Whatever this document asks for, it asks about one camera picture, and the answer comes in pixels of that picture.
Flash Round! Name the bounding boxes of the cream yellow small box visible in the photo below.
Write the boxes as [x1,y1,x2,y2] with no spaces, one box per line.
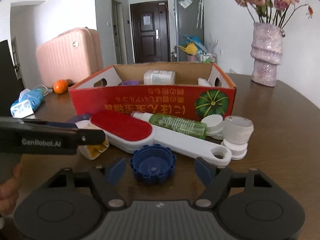
[75,120,110,160]

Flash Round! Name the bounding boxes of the red cardboard box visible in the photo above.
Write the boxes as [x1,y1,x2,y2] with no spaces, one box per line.
[69,62,236,121]

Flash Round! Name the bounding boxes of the orange fruit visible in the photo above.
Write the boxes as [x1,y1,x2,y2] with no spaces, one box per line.
[53,80,68,94]

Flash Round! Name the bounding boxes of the person's left hand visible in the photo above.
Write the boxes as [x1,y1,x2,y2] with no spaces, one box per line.
[0,162,22,216]

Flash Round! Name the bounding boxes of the blue tissue pack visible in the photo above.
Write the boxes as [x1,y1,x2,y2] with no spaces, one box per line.
[10,88,44,118]

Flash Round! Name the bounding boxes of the dried pink flowers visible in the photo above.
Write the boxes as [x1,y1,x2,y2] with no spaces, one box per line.
[234,0,313,30]

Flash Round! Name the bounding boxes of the black paper bag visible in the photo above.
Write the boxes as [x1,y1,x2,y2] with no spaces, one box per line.
[0,40,23,116]

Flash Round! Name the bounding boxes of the white plastic bottle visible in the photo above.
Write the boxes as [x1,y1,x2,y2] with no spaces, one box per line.
[197,78,211,87]

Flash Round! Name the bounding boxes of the pink suitcase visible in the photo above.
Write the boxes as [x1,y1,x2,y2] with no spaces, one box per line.
[36,27,103,88]

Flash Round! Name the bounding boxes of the green spray bottle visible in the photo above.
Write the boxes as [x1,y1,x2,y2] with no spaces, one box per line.
[131,112,208,139]

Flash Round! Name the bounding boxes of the blue ridged cap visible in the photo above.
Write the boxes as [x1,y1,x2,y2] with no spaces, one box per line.
[130,144,177,186]

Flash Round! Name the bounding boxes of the grey refrigerator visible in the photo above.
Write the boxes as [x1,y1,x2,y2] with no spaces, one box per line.
[174,0,204,62]

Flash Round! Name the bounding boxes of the dark brown entrance door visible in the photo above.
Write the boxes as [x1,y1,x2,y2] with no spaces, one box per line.
[130,1,170,63]

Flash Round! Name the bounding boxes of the cluttered storage rack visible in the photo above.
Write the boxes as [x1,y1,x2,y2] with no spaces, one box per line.
[172,34,218,63]

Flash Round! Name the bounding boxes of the purple ridged cap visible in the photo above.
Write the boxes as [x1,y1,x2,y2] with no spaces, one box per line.
[120,80,140,86]

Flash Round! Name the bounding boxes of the red white lint brush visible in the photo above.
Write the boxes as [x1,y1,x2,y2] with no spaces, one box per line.
[90,109,232,166]

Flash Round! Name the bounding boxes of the pink textured vase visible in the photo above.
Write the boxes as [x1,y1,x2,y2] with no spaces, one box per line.
[251,22,285,87]

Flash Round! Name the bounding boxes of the white labelled square jar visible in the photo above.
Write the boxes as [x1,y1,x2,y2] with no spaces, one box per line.
[143,70,176,85]

